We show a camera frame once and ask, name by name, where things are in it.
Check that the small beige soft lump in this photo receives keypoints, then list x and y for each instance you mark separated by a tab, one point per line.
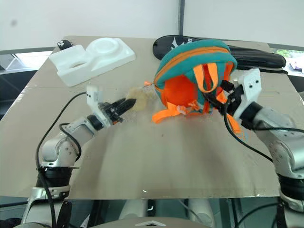
139	99

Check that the grey robot torso plate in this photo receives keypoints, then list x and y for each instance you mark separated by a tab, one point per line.
152	223

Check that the white foam box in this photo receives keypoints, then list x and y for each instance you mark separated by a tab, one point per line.
95	61

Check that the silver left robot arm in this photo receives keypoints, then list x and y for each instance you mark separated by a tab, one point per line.
64	147

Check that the dark vertical pole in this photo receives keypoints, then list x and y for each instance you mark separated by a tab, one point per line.
181	16

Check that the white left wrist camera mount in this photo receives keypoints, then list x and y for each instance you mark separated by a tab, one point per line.
93	97

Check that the black racket bag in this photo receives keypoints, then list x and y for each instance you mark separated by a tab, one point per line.
256	57

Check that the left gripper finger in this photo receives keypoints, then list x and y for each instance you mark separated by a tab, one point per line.
124	102
127	109

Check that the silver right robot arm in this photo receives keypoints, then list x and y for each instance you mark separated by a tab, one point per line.
282	142

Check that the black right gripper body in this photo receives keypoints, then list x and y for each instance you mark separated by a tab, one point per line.
235	101

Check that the small black paw-print pouch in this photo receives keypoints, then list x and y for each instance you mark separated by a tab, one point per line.
64	44

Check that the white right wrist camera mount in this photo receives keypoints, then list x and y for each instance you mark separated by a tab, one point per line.
249	86

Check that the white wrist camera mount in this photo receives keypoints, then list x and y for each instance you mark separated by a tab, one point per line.
249	86
93	97

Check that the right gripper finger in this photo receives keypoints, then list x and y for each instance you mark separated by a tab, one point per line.
228	86
217	103

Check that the orange and teal backpack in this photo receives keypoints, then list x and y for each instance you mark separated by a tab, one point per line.
183	64

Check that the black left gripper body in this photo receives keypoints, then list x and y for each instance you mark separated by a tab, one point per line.
110	111

